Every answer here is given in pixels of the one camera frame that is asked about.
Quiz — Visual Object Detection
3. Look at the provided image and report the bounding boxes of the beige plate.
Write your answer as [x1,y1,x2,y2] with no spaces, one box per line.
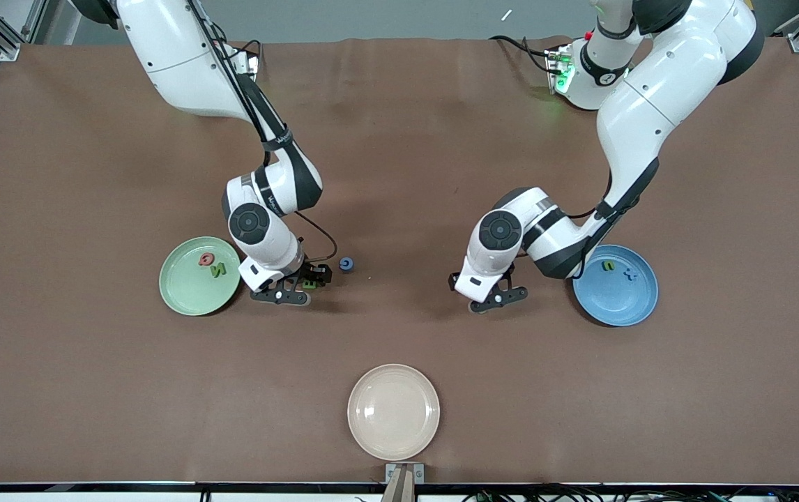
[347,363,441,462]

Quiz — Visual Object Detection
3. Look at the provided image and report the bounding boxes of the beige camera stand post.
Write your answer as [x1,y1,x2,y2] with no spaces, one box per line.
[380,466,417,502]

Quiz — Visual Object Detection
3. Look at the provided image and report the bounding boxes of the black left arm base cable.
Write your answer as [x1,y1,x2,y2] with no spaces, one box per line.
[489,35,562,75]

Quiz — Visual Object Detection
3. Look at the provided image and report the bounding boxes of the black right arm base cable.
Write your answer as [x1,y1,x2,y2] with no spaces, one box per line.
[215,24,262,60]

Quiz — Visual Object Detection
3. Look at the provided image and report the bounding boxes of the light green plate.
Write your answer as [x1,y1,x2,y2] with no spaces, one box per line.
[158,236,242,317]

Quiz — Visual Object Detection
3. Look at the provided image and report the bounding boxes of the black arm base cable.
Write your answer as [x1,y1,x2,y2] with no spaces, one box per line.
[215,24,262,60]
[489,35,562,75]

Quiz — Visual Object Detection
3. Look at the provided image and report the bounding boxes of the left arm base connector panel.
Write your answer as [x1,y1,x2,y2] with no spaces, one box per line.
[545,43,577,96]

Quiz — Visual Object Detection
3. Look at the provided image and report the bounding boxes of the grey metal mounting bracket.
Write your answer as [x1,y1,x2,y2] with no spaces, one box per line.
[384,462,426,485]

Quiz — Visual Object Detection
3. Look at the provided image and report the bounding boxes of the brown table mat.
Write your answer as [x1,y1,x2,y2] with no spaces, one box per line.
[0,36,799,485]

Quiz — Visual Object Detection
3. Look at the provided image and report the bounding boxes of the blue plate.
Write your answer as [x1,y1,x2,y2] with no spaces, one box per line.
[572,244,660,328]

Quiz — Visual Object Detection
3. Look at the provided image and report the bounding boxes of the right arm base connector panel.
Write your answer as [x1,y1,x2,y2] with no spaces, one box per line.
[231,46,261,75]

